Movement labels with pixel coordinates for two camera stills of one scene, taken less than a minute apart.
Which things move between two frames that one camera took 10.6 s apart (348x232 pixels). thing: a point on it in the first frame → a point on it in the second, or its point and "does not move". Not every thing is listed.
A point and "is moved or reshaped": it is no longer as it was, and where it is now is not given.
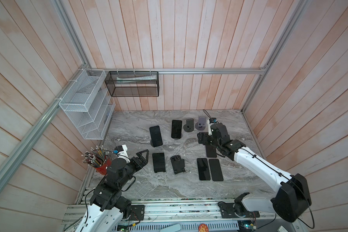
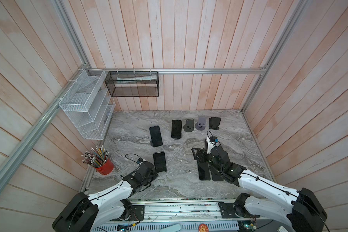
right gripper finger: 204,138 → 201,154
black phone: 159,162 does not move
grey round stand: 189,127 does not move
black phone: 203,169 does not move
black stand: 178,164 is moved or reshaped
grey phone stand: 201,124 does not move
